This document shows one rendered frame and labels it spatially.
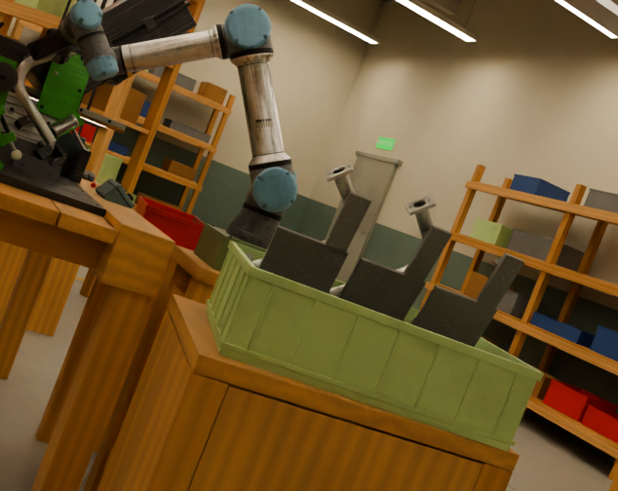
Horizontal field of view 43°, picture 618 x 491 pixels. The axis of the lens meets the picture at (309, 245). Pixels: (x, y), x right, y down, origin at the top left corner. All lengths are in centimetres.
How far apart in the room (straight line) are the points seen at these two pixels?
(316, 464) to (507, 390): 40
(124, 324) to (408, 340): 77
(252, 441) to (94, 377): 65
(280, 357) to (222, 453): 20
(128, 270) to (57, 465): 51
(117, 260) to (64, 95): 73
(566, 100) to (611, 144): 93
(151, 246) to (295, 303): 59
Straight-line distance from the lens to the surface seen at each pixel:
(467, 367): 157
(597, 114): 876
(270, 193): 206
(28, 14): 557
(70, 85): 251
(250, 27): 209
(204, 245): 226
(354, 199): 151
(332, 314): 146
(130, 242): 193
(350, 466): 154
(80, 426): 205
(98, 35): 215
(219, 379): 142
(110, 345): 199
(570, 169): 868
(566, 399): 714
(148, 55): 225
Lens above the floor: 109
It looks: 2 degrees down
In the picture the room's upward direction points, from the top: 21 degrees clockwise
